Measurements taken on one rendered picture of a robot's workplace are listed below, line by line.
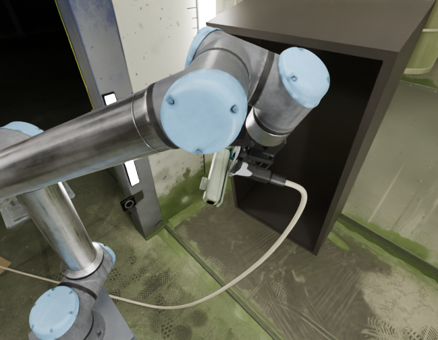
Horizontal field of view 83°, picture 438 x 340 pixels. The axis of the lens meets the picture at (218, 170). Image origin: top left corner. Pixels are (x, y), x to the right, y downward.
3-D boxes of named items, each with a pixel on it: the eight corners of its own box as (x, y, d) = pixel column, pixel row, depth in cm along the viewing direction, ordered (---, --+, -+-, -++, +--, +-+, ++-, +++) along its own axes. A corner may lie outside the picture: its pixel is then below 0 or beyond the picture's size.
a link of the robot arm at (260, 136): (249, 127, 46) (256, 89, 50) (241, 141, 50) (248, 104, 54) (294, 142, 47) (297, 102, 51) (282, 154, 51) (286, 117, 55)
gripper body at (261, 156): (263, 173, 62) (285, 151, 51) (230, 164, 61) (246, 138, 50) (266, 148, 65) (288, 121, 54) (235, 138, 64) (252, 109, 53)
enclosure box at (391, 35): (262, 175, 192) (260, -11, 102) (341, 213, 162) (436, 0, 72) (235, 207, 176) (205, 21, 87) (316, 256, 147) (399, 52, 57)
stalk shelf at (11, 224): (60, 178, 152) (59, 176, 151) (74, 197, 140) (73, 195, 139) (1, 204, 136) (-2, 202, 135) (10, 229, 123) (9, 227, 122)
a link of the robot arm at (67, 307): (38, 346, 89) (12, 329, 78) (67, 297, 102) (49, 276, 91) (78, 354, 87) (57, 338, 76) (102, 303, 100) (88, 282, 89)
